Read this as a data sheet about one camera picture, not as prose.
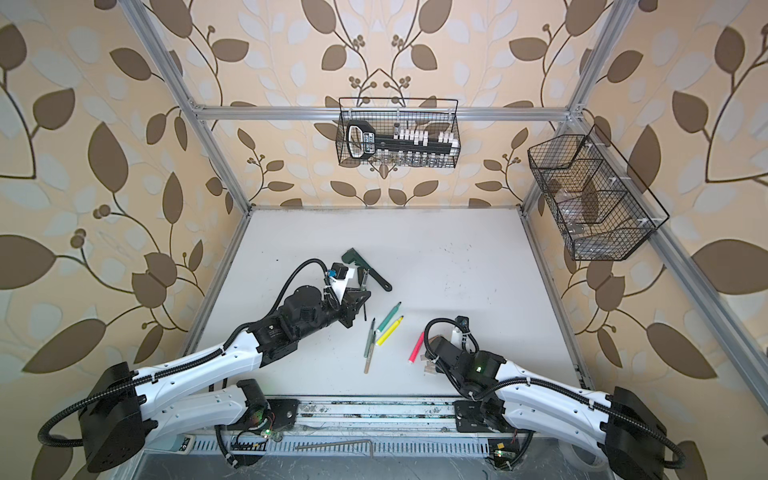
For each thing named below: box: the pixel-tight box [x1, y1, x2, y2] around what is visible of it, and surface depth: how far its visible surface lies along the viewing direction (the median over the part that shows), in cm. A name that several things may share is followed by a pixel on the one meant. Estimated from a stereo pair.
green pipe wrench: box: [341, 248, 393, 292], surface depth 106 cm
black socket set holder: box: [346, 120, 455, 159], surface depth 85 cm
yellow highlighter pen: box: [376, 315, 404, 346], surface depth 90 cm
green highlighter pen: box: [376, 301, 402, 333], surface depth 93 cm
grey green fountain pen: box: [364, 317, 376, 358], surface depth 89 cm
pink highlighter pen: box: [408, 332, 425, 363], surface depth 87 cm
